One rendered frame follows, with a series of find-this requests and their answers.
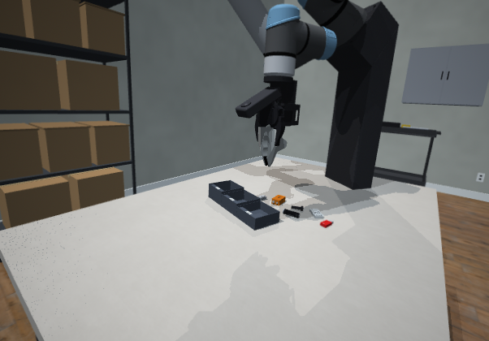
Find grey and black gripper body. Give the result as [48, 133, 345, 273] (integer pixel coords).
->
[257, 76, 301, 127]

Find orange 9v battery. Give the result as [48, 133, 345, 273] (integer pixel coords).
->
[271, 195, 285, 205]

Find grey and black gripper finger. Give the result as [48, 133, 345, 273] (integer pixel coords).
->
[255, 115, 273, 166]
[266, 116, 287, 166]

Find white domino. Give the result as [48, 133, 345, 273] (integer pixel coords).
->
[309, 209, 324, 218]

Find dark grey rack of three bins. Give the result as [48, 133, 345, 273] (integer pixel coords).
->
[209, 180, 280, 231]

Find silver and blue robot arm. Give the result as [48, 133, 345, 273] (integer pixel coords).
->
[228, 0, 367, 119]

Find black aa battery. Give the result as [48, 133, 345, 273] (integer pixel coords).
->
[283, 209, 300, 218]

